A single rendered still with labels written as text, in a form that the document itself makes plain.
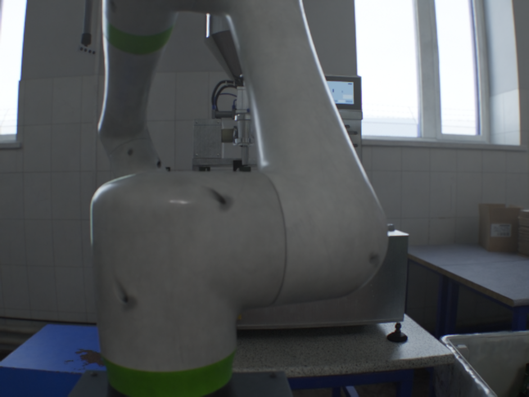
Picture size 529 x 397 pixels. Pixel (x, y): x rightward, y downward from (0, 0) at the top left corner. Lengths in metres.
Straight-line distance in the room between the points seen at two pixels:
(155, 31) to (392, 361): 0.84
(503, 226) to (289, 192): 2.33
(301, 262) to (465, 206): 2.75
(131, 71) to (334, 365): 0.73
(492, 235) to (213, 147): 1.80
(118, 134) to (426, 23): 2.99
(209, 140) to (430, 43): 2.54
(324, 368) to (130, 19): 0.79
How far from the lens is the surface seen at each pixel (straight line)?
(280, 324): 1.11
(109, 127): 0.92
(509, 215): 2.66
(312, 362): 1.03
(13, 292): 3.17
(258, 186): 0.38
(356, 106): 1.33
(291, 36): 0.55
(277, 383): 0.55
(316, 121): 0.46
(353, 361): 1.04
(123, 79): 0.78
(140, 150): 0.91
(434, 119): 3.45
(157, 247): 0.34
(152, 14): 0.65
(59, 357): 1.51
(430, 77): 3.50
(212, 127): 1.31
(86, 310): 2.99
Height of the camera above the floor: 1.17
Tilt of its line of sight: 3 degrees down
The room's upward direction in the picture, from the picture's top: straight up
